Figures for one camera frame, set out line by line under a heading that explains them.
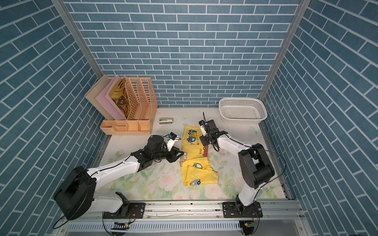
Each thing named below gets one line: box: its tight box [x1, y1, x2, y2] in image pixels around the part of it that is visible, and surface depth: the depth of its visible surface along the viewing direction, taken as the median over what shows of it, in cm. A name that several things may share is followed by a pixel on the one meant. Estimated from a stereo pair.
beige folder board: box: [84, 74, 116, 121], surface depth 93 cm
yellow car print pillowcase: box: [179, 125, 219, 187], surface depth 92 cm
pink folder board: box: [95, 74, 127, 121], surface depth 93 cm
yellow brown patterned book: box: [108, 77, 131, 120], surface depth 103 cm
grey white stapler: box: [158, 117, 174, 125], surface depth 111 cm
